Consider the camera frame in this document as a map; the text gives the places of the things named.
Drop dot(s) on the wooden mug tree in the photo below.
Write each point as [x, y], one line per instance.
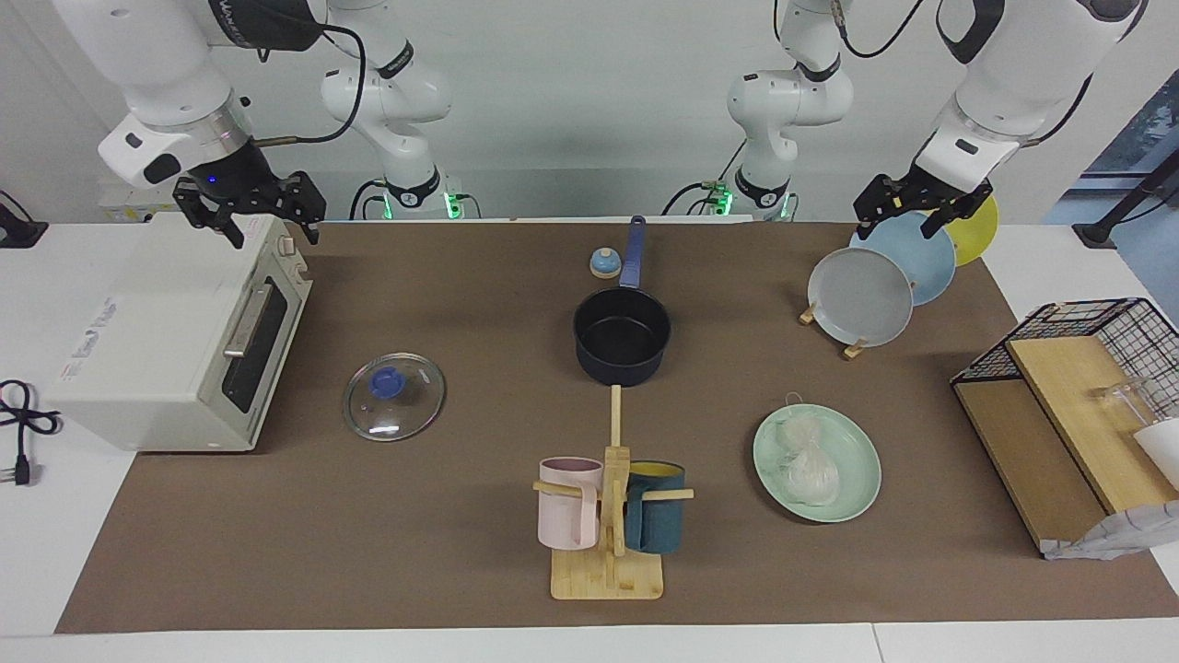
[608, 575]

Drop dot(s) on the dark teal mug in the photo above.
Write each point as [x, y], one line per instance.
[659, 525]

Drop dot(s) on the mint green plate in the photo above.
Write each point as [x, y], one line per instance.
[852, 479]

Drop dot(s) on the light blue plate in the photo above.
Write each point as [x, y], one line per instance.
[926, 262]

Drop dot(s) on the pink mug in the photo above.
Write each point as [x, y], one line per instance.
[564, 516]

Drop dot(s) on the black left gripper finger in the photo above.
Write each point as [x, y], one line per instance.
[880, 198]
[967, 207]

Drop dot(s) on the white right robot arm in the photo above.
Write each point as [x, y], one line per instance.
[166, 64]

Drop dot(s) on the bagged white vermicelli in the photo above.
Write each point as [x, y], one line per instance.
[811, 465]

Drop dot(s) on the clear glass cup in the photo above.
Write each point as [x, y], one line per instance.
[1124, 405]

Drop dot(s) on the grey plate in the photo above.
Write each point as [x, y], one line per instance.
[858, 296]

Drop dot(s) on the brown table mat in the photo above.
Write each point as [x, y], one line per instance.
[414, 516]

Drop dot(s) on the glass lid with blue knob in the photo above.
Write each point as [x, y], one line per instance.
[394, 398]

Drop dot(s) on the dark blue saucepan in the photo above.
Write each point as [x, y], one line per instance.
[622, 364]

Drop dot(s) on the yellow plate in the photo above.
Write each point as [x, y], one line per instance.
[978, 235]

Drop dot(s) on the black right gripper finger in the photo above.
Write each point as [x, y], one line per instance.
[309, 198]
[207, 207]

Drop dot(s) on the wooden plate rack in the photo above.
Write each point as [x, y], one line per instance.
[855, 350]

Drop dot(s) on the grey patterned cloth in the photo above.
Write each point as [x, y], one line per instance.
[1124, 534]

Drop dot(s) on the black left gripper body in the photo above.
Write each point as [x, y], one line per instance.
[921, 193]

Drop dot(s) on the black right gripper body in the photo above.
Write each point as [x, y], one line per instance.
[235, 177]

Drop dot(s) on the black clamp mount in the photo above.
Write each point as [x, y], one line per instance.
[18, 230]

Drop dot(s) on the blue wooden call bell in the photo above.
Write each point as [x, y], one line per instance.
[605, 265]

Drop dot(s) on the white toaster oven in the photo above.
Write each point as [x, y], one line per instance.
[147, 331]

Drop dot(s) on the white cup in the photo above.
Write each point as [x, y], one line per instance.
[1162, 451]

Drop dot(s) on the brown wooden board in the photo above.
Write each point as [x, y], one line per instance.
[1022, 460]

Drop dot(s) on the dark window pane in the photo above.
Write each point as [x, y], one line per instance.
[1147, 129]

